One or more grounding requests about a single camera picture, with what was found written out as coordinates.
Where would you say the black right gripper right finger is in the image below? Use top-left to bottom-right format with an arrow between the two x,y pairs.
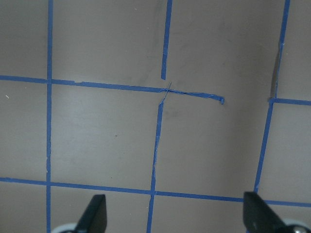
243,192 -> 287,233

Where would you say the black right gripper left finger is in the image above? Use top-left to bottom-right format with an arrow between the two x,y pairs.
75,194 -> 107,233

